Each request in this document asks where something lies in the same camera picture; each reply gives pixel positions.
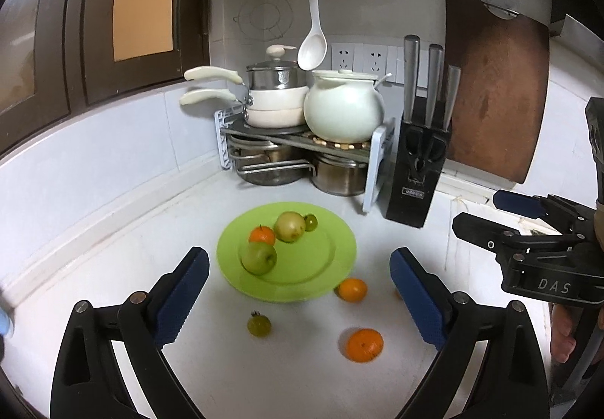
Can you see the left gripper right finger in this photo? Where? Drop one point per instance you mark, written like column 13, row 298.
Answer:
column 511, row 382

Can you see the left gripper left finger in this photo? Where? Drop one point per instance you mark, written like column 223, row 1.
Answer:
column 88, row 382

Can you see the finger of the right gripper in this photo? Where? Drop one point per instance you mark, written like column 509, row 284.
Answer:
column 495, row 237
column 558, row 212

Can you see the large mandarin orange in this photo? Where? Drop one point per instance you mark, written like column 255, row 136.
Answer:
column 364, row 345

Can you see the dark green tomato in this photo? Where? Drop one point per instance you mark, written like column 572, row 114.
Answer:
column 311, row 222

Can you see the green apple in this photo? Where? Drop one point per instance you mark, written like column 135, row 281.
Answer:
column 257, row 258

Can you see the yellow-green apple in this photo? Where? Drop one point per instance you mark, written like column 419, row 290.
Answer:
column 289, row 227

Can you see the small stemmed orange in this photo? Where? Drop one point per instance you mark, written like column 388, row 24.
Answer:
column 262, row 234

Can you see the black kitchen scissors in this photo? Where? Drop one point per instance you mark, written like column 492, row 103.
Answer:
column 422, row 149

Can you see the person's right hand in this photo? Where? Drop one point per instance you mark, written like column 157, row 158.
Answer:
column 562, row 341

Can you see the blue capped bottle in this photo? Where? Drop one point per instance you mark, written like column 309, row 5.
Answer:
column 6, row 324

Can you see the black knife block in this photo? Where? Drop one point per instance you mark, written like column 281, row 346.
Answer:
column 411, row 198

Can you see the wooden cutting board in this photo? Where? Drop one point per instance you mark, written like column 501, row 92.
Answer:
column 500, row 104

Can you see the white dish rack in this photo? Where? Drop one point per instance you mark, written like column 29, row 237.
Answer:
column 375, row 152

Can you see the orange tomato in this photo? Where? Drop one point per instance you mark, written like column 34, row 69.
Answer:
column 352, row 290

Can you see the steel stockpot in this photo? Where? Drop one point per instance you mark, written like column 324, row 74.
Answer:
column 339, row 175

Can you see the small green tomato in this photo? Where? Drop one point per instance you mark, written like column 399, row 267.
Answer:
column 259, row 325

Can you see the green plate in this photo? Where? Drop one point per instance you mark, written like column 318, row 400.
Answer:
column 305, row 269

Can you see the white ceramic pot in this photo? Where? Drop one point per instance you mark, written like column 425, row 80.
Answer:
column 344, row 106

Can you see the cream saucepan lower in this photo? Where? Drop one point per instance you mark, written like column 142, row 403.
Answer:
column 270, row 109

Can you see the white hanging ladle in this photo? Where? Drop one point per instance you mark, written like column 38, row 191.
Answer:
column 314, row 47

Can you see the steel lidded pot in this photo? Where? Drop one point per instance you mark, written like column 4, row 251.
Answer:
column 275, row 72

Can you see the steel knife handle right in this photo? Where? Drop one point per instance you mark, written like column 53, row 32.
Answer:
column 453, row 78

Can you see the steel knife handle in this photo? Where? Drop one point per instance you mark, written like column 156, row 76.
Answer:
column 411, row 74
column 434, row 80
column 453, row 78

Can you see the steel knife handle middle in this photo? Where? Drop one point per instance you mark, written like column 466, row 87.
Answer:
column 434, row 80

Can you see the steel knife handle left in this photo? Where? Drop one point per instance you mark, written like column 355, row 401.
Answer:
column 411, row 74

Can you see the wall power socket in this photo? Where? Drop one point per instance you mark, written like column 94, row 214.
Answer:
column 370, row 59

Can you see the steel pan with handle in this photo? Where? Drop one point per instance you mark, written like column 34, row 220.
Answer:
column 264, row 163

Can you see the wire trivet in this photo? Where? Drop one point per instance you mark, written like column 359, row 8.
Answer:
column 264, row 20

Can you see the brown window frame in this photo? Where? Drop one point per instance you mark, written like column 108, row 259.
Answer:
column 60, row 58

